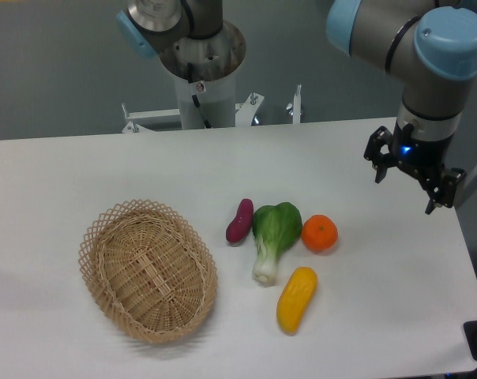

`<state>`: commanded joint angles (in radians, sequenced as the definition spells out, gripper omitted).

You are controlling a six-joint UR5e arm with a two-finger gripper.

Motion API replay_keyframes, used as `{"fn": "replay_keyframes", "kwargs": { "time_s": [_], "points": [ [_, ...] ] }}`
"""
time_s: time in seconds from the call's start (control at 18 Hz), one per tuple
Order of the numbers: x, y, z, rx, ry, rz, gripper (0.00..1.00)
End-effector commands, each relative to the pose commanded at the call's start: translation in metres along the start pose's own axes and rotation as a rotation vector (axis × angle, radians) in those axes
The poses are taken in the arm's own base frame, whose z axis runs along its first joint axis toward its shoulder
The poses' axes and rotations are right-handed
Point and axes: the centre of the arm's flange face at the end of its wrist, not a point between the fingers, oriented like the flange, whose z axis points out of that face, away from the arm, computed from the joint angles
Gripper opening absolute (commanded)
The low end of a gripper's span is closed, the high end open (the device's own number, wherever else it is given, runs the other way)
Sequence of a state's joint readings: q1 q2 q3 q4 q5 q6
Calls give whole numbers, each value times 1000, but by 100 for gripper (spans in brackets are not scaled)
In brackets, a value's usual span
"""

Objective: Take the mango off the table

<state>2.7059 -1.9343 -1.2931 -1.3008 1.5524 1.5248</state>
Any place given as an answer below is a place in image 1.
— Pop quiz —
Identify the woven wicker basket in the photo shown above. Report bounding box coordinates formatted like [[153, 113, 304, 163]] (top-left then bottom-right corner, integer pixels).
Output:
[[78, 200, 218, 344]]

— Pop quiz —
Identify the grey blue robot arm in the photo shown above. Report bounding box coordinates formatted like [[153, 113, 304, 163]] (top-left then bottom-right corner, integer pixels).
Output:
[[116, 1, 477, 211]]

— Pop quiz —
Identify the green bok choy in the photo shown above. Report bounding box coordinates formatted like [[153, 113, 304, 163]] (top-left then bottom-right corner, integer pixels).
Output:
[[252, 202, 302, 286]]

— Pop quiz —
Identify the white metal base frame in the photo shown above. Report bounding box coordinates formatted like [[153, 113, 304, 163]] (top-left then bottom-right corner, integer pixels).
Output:
[[120, 84, 305, 134]]

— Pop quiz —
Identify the orange tangerine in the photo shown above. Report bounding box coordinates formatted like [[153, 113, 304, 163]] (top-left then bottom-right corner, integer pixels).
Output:
[[301, 215, 339, 253]]

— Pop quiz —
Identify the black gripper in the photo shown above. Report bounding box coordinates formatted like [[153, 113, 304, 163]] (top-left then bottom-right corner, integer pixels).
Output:
[[363, 118, 467, 215]]

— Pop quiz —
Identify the yellow mango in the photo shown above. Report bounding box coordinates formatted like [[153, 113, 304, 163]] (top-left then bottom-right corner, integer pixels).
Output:
[[276, 267, 318, 336]]

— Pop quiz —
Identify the purple sweet potato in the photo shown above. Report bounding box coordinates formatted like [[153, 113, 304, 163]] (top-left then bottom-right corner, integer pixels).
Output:
[[225, 198, 254, 244]]

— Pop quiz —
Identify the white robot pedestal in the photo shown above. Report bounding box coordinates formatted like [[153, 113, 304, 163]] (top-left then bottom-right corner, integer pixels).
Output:
[[158, 19, 247, 130]]

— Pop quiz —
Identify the black cable on pedestal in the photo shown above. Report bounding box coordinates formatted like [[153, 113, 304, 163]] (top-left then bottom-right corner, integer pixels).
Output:
[[186, 62, 212, 129]]

